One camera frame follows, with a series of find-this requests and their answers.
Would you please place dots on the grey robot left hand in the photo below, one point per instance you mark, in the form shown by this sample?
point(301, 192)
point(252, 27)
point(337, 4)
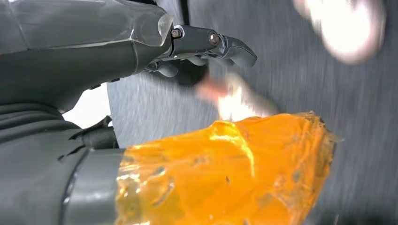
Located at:
point(77, 52)

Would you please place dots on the black office chair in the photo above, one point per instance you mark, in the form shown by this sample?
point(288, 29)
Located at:
point(185, 11)

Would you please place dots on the person's foot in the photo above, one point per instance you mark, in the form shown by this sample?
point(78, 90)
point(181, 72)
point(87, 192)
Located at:
point(345, 28)
point(239, 102)

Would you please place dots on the white desk side panel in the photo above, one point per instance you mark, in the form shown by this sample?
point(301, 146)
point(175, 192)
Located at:
point(90, 108)

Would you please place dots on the person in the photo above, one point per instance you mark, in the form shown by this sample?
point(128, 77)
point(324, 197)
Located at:
point(345, 28)

